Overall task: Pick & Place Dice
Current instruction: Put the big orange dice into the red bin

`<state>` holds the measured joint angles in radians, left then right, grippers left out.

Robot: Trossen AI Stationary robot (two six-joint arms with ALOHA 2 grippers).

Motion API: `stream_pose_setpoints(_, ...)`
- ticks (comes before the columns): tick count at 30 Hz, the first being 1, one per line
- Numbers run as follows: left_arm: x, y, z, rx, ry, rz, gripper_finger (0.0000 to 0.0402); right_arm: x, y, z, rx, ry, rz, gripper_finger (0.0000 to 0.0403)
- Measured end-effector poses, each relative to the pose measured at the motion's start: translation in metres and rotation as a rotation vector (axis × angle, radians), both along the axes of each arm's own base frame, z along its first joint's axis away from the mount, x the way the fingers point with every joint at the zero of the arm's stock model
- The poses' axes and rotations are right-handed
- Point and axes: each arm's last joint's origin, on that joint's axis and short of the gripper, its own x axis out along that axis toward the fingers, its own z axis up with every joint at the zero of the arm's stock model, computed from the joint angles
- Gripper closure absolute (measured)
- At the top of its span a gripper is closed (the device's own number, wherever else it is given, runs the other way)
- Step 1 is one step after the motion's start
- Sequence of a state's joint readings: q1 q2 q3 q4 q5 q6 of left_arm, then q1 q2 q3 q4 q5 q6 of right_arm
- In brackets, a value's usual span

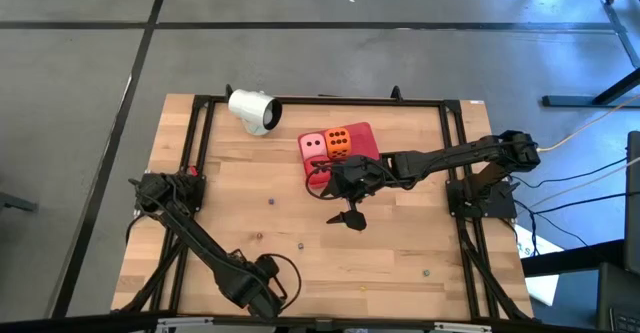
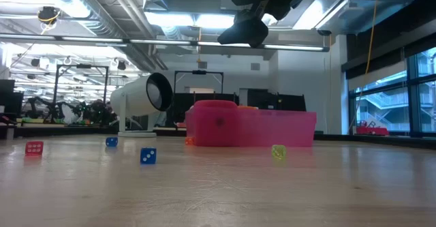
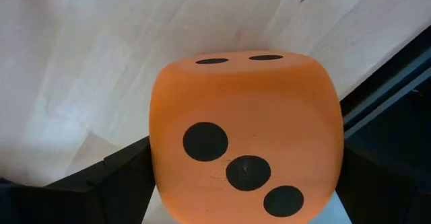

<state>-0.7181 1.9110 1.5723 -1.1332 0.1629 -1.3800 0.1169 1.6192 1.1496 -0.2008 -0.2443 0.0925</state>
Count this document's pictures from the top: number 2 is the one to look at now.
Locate background robot arms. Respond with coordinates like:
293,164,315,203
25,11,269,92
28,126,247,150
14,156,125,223
22,95,119,125

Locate dark-framed window wall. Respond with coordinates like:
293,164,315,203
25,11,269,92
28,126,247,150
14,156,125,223
347,48,436,138

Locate magenta foam die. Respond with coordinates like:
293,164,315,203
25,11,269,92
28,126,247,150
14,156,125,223
192,100,240,147

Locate large silver spiral duct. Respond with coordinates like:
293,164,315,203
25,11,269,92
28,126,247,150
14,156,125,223
29,0,161,72

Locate long linear ceiling light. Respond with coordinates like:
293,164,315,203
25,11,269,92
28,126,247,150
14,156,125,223
0,32,330,52

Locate hanging cable reel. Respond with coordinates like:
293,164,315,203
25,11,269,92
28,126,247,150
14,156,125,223
36,5,62,26

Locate small yellow-green die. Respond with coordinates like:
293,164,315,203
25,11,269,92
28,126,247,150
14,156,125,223
271,144,287,159

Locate yellow hanging cable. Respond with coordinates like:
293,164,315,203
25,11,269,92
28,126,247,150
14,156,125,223
364,0,379,75

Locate translucent pink plastic bin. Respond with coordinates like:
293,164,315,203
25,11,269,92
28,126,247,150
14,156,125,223
185,108,317,148

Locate small red die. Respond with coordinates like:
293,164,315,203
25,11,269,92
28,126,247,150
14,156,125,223
25,140,44,157

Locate red object by window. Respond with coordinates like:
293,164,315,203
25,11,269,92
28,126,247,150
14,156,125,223
356,119,390,136

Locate white cylindrical projector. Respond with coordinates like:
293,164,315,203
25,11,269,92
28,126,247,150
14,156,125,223
109,72,174,138

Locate black gantry frame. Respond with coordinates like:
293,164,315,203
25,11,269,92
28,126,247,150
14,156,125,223
173,70,225,92
52,63,110,125

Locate black monitor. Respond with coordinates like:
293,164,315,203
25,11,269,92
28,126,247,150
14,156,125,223
0,79,24,124

